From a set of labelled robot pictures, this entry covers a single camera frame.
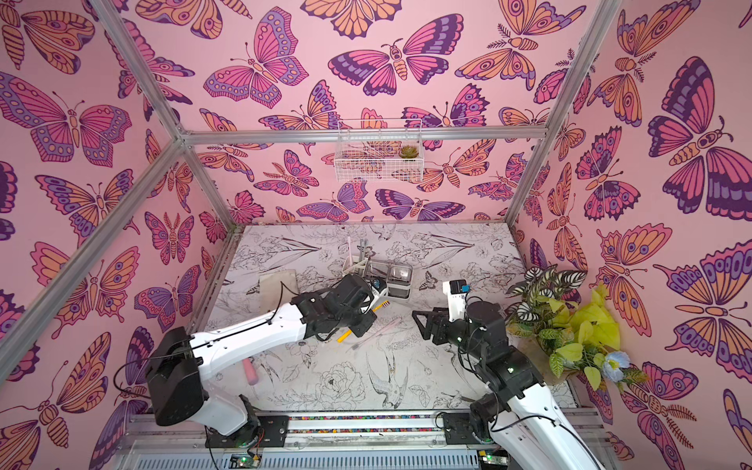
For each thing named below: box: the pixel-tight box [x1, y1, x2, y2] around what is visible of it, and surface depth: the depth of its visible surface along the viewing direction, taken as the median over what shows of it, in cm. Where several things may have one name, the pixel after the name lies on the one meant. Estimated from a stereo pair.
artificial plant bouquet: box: [505, 266, 648, 391], surface depth 69 cm
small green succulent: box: [399, 144, 420, 159], surface depth 94 cm
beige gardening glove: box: [258, 269, 299, 307], surface depth 105 cm
